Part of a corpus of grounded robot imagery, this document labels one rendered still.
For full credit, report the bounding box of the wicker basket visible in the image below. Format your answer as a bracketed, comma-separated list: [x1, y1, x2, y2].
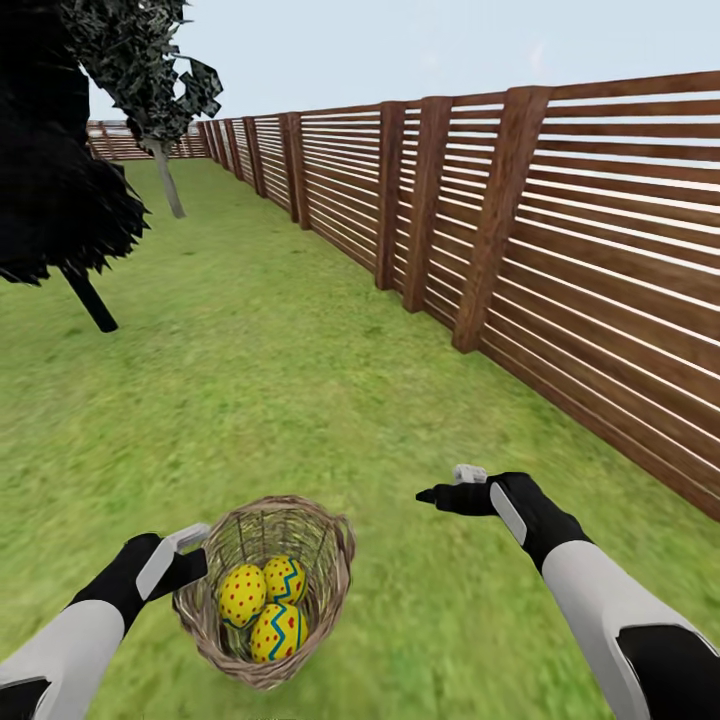
[172, 495, 357, 693]

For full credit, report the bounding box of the easter egg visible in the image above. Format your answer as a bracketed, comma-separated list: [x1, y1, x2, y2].
[262, 553, 308, 606]
[217, 561, 268, 633]
[250, 601, 311, 664]

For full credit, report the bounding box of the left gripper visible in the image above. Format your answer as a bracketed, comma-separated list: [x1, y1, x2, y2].
[148, 548, 208, 602]

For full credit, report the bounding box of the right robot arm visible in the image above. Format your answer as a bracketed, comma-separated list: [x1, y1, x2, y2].
[415, 463, 720, 720]

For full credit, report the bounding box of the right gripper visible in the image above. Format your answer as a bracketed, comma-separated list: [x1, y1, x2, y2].
[415, 483, 478, 516]

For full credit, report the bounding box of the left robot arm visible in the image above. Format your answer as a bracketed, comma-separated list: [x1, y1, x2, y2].
[0, 523, 212, 720]

